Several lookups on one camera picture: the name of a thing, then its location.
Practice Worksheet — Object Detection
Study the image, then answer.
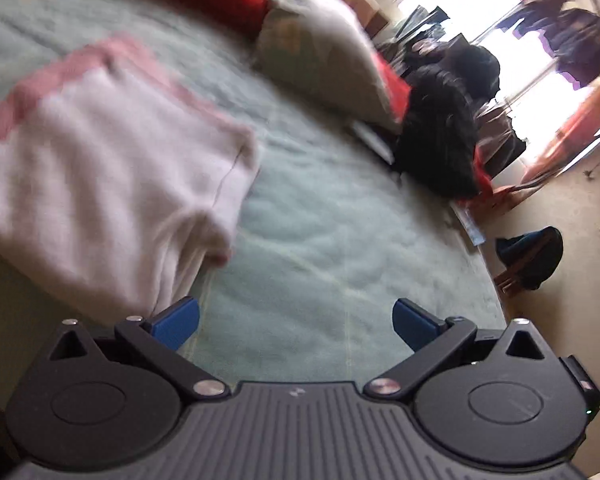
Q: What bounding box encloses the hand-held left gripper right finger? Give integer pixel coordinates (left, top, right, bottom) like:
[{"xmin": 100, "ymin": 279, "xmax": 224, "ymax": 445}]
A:
[{"xmin": 364, "ymin": 298, "xmax": 548, "ymax": 402}]

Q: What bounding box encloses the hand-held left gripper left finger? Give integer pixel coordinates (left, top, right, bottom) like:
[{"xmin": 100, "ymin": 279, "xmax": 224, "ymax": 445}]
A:
[{"xmin": 47, "ymin": 296, "xmax": 231, "ymax": 403}]

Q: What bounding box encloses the pink and white sweater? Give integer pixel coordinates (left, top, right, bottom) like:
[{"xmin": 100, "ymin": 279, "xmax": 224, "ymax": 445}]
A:
[{"xmin": 0, "ymin": 32, "xmax": 261, "ymax": 316}]

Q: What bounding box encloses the wooden chair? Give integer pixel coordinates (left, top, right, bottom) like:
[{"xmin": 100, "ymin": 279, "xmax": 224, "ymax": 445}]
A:
[{"xmin": 497, "ymin": 270, "xmax": 523, "ymax": 296}]

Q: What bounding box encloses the blue cover book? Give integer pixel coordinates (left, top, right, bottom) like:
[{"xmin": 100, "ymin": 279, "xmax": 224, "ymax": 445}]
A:
[{"xmin": 452, "ymin": 200, "xmax": 486, "ymax": 246}]

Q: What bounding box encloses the dark blue garment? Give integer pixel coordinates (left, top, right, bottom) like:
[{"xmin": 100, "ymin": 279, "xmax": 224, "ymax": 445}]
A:
[{"xmin": 495, "ymin": 226, "xmax": 565, "ymax": 291}]

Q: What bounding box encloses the black backpack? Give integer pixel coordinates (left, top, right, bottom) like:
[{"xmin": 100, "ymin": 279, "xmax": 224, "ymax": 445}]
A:
[{"xmin": 392, "ymin": 67, "xmax": 483, "ymax": 198}]

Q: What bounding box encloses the red pillow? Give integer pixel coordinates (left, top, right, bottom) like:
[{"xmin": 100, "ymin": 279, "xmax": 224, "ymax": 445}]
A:
[{"xmin": 377, "ymin": 55, "xmax": 496, "ymax": 196}]

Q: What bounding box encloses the orange curtain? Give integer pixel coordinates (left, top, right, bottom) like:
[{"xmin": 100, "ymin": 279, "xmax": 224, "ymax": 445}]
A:
[{"xmin": 522, "ymin": 67, "xmax": 600, "ymax": 186}]

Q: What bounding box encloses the dark hanging jacket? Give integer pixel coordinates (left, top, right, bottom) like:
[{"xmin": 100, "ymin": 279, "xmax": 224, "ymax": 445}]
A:
[{"xmin": 420, "ymin": 45, "xmax": 501, "ymax": 101}]

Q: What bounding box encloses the grey-green pillow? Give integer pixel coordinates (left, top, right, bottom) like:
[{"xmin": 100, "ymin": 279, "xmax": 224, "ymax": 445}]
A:
[{"xmin": 255, "ymin": 0, "xmax": 403, "ymax": 133}]

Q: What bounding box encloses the window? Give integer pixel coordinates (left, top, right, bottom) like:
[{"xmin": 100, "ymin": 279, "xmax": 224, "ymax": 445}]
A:
[{"xmin": 390, "ymin": 0, "xmax": 581, "ymax": 161}]

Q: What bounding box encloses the brown cardboard box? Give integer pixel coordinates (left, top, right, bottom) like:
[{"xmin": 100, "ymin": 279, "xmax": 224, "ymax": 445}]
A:
[{"xmin": 325, "ymin": 0, "xmax": 396, "ymax": 36}]

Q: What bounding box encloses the dark hanging laundry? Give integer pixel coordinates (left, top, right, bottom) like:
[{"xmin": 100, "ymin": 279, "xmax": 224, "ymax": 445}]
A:
[{"xmin": 497, "ymin": 0, "xmax": 600, "ymax": 88}]

